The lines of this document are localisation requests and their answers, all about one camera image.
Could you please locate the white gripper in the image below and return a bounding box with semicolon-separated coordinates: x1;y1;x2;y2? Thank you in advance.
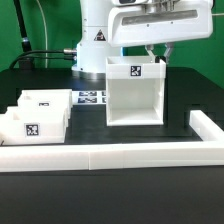
108;0;213;62

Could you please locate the white drawer cabinet housing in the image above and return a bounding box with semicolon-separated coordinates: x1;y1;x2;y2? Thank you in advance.
106;56;166;126

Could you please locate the white front drawer box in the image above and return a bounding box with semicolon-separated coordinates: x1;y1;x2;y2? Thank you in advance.
0;107;67;145

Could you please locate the white drawer box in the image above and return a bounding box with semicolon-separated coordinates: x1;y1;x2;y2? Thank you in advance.
0;107;67;145
17;89;72;118

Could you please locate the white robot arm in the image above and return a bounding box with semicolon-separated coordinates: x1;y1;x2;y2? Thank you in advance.
72;0;214;79

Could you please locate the white rear drawer box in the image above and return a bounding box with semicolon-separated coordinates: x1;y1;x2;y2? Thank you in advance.
17;89;72;118

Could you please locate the white marker tag sheet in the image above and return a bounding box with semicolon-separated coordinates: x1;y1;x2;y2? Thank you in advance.
72;90;106;105

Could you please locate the black pole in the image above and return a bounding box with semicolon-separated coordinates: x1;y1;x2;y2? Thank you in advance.
13;0;32;52

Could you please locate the white plastic border frame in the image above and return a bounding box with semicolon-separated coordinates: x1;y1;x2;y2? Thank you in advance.
0;110;224;172

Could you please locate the white cable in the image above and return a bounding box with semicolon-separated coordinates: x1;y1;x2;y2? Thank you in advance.
35;0;49;69

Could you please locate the black cable bundle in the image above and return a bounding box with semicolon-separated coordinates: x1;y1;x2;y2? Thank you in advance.
9;48;78;70

